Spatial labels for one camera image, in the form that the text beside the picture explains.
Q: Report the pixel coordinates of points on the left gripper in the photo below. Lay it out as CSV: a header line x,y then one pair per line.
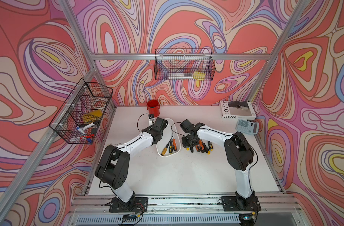
x,y
161,134

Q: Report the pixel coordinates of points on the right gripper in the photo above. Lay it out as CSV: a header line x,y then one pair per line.
x,y
185,145

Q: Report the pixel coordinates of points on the orange screwdriver long shaft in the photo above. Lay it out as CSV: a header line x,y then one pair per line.
x,y
201,146

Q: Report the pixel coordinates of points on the small orange screwdriver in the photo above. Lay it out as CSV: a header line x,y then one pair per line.
x,y
197,148

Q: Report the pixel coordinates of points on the black yellow-tip screwdriver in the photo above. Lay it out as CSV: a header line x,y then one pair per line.
x,y
207,150

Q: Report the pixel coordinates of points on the orange black screwdriver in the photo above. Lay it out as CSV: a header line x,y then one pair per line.
x,y
174,143

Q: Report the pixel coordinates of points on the white plastic storage box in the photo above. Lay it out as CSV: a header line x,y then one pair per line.
x,y
167,134

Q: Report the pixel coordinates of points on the black yellow dotted screwdriver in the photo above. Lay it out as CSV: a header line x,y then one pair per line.
x,y
210,145

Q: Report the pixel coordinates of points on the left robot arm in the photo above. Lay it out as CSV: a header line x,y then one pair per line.
x,y
113,168

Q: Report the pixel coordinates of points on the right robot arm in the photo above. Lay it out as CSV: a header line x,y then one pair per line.
x,y
240,156

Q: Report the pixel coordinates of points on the red metal cup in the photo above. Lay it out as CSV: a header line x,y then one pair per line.
x,y
153,107

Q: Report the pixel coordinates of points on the white Lover book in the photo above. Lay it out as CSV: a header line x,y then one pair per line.
x,y
237,110

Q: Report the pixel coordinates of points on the grey calculator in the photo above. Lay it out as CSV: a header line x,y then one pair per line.
x,y
248,127

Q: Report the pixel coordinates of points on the yellow sponge in basket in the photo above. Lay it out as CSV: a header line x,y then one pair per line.
x,y
200,76

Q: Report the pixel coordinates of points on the markers in left basket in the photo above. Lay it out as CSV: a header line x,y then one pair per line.
x,y
85,133

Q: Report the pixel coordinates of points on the black wire basket on rail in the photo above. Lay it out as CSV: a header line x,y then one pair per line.
x,y
180,63

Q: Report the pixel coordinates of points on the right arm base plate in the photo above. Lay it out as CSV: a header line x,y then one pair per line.
x,y
238,203

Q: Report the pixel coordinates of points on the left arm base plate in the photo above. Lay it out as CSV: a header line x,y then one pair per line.
x,y
136,204

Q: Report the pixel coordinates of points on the black wire basket left wall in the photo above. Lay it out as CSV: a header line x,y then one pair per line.
x,y
87,103

